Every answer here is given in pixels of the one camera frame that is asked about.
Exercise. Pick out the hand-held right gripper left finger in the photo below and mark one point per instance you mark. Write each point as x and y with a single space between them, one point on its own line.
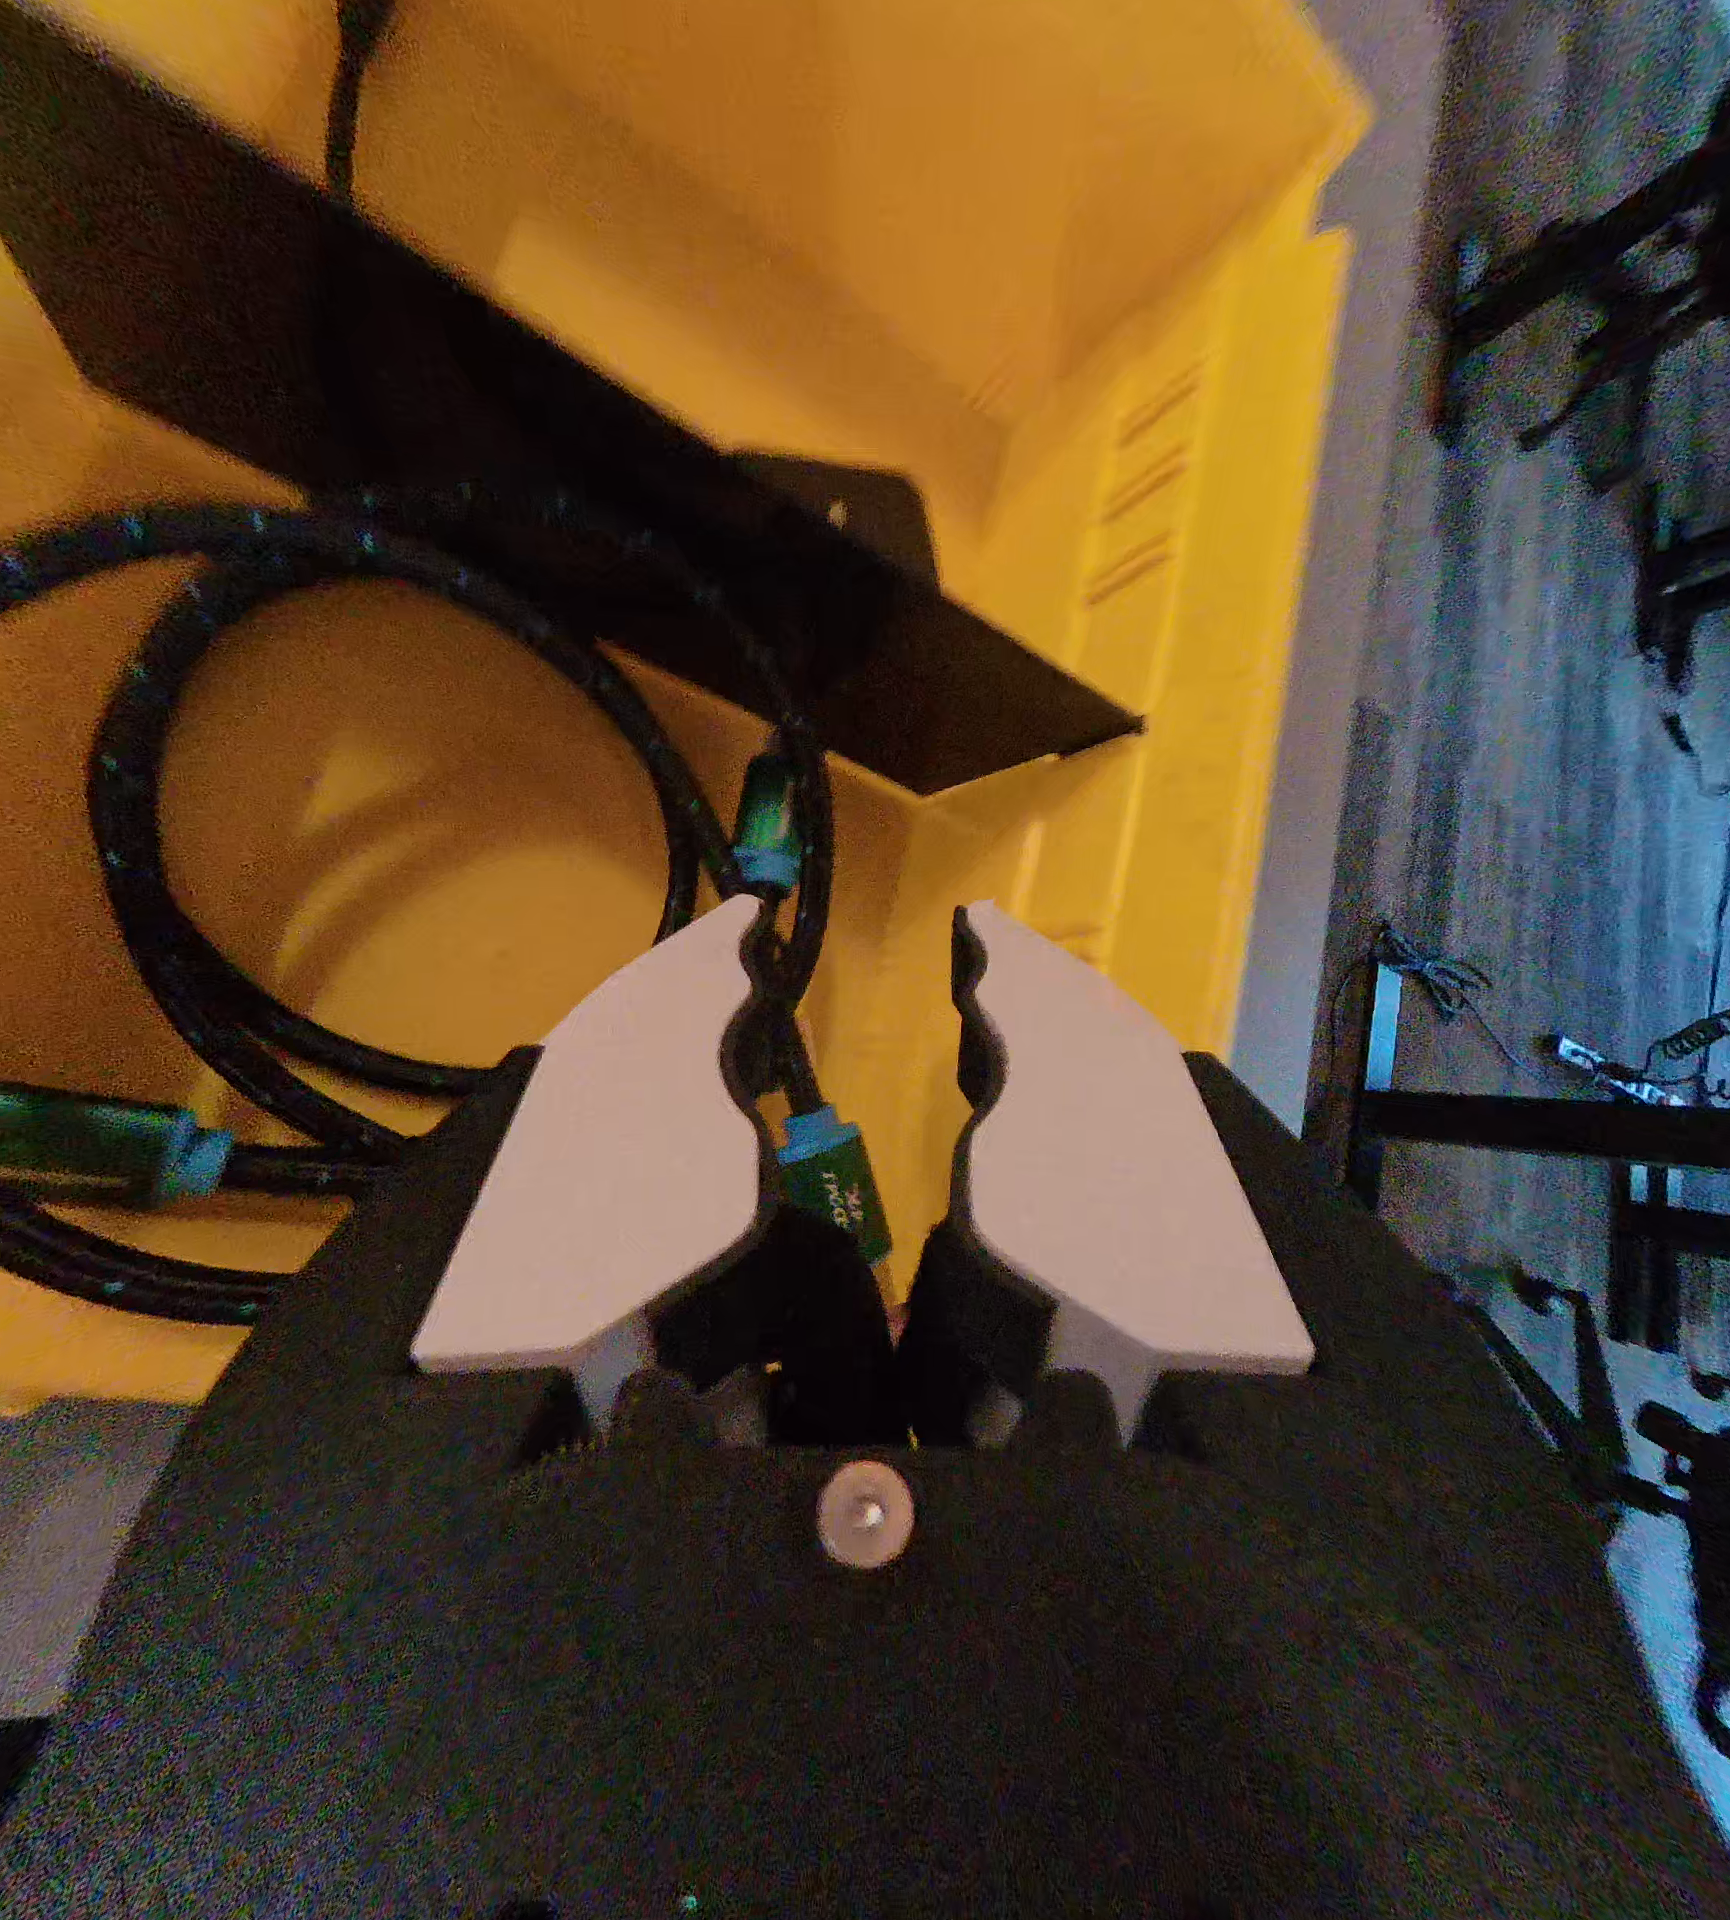
610 1155

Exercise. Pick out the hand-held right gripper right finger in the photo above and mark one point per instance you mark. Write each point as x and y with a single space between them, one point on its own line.
1128 1184

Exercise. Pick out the yellow plastic bin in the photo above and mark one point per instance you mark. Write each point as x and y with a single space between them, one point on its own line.
835 181

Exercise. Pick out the black flat plate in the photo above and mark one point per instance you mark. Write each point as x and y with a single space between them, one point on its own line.
354 345

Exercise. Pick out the black desk frame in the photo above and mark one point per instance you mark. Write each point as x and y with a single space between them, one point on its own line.
1555 1118

